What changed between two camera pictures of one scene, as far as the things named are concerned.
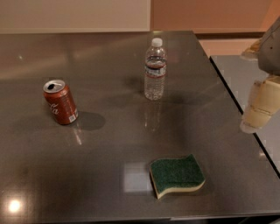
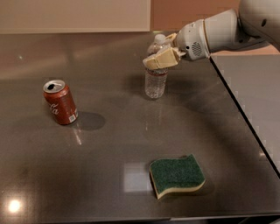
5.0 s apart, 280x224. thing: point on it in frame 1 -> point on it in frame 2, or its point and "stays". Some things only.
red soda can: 60,101 stays
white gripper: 271,49 -> 191,39
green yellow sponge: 169,174 stays
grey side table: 239,74 stays
